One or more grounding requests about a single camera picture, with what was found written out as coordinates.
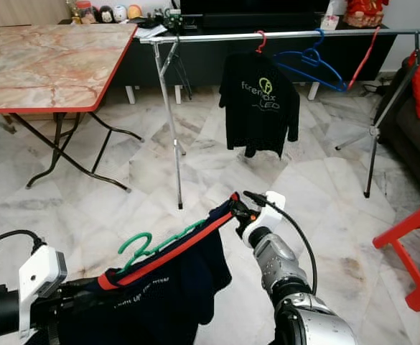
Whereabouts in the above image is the dark thin hanger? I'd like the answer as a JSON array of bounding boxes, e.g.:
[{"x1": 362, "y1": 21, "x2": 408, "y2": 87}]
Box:
[{"x1": 169, "y1": 42, "x2": 194, "y2": 101}]

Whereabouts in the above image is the light wooden sideboard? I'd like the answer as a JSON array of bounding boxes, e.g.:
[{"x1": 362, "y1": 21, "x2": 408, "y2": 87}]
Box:
[{"x1": 0, "y1": 0, "x2": 70, "y2": 28}]

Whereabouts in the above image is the black desk organizer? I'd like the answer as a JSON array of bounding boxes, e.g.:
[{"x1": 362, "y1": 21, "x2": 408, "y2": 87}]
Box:
[{"x1": 163, "y1": 7, "x2": 200, "y2": 33}]

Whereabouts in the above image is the black soundbar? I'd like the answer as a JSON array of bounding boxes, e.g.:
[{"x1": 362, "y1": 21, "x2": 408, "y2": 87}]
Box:
[{"x1": 199, "y1": 13, "x2": 325, "y2": 29}]

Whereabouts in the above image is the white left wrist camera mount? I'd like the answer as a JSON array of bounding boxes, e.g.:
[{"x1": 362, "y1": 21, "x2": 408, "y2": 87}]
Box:
[{"x1": 18, "y1": 244, "x2": 68, "y2": 337}]

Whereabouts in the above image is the dark shirt with red collar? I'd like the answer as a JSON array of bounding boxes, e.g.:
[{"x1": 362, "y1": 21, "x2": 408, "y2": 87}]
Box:
[{"x1": 27, "y1": 193, "x2": 243, "y2": 345}]

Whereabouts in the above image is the silver metal clothes rack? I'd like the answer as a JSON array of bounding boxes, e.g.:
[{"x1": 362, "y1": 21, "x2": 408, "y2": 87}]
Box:
[{"x1": 139, "y1": 27, "x2": 420, "y2": 211}]

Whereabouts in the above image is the black TV cabinet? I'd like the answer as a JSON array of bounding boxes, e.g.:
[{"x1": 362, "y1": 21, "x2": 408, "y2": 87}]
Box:
[{"x1": 66, "y1": 18, "x2": 397, "y2": 86}]

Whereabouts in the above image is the dark grey fabric sofa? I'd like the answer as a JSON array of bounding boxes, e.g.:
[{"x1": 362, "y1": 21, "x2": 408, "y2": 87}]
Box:
[{"x1": 378, "y1": 50, "x2": 420, "y2": 189}]

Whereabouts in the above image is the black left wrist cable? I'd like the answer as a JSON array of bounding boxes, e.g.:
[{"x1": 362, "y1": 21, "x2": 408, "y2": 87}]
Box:
[{"x1": 0, "y1": 229, "x2": 43, "y2": 254}]

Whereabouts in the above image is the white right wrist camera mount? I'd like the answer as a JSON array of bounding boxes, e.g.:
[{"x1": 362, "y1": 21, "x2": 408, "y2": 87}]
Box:
[{"x1": 242, "y1": 190, "x2": 287, "y2": 245}]

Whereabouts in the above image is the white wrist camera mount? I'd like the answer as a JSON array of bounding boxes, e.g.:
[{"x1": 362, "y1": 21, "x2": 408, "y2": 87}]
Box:
[
  {"x1": 18, "y1": 244, "x2": 68, "y2": 337},
  {"x1": 242, "y1": 190, "x2": 287, "y2": 245}
]

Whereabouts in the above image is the red robed figurine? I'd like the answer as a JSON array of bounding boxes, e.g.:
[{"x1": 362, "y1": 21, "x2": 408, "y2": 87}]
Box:
[{"x1": 345, "y1": 0, "x2": 390, "y2": 28}]

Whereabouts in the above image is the red plastic stool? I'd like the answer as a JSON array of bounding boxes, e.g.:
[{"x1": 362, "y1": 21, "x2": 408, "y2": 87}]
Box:
[{"x1": 373, "y1": 195, "x2": 420, "y2": 311}]

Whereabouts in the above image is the red lidded jar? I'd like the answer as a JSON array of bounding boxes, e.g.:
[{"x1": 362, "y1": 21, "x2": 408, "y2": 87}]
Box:
[{"x1": 77, "y1": 0, "x2": 98, "y2": 24}]

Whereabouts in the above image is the black flat television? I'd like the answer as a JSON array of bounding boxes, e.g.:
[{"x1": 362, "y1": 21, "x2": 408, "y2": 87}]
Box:
[{"x1": 179, "y1": 0, "x2": 331, "y2": 14}]

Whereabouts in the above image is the blue plastic hanger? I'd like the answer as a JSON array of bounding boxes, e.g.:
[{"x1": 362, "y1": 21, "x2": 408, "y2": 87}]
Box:
[{"x1": 274, "y1": 29, "x2": 349, "y2": 93}]

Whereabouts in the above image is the marble top folding table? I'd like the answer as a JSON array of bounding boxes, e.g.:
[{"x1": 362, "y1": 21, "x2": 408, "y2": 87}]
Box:
[{"x1": 0, "y1": 25, "x2": 139, "y2": 193}]

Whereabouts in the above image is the black T-shirt with logo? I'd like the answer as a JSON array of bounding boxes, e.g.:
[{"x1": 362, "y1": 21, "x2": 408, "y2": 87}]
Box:
[{"x1": 218, "y1": 50, "x2": 302, "y2": 159}]

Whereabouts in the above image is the red plastic hanger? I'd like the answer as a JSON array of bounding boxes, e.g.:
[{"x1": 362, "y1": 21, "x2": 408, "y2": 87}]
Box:
[
  {"x1": 253, "y1": 30, "x2": 269, "y2": 55},
  {"x1": 347, "y1": 25, "x2": 382, "y2": 91}
]

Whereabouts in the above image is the black mouse plush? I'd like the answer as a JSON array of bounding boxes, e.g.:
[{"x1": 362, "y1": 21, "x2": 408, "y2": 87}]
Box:
[{"x1": 98, "y1": 6, "x2": 116, "y2": 24}]

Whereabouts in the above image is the white paper stack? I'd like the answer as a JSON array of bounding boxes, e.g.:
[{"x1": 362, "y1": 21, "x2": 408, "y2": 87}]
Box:
[{"x1": 136, "y1": 24, "x2": 167, "y2": 39}]

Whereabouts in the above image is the green plastic hanger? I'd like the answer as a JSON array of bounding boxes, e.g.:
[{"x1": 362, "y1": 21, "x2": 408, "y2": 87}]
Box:
[{"x1": 118, "y1": 218, "x2": 205, "y2": 275}]

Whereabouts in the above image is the white tissue box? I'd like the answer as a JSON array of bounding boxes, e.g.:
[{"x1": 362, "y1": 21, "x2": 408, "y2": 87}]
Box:
[{"x1": 321, "y1": 13, "x2": 341, "y2": 31}]

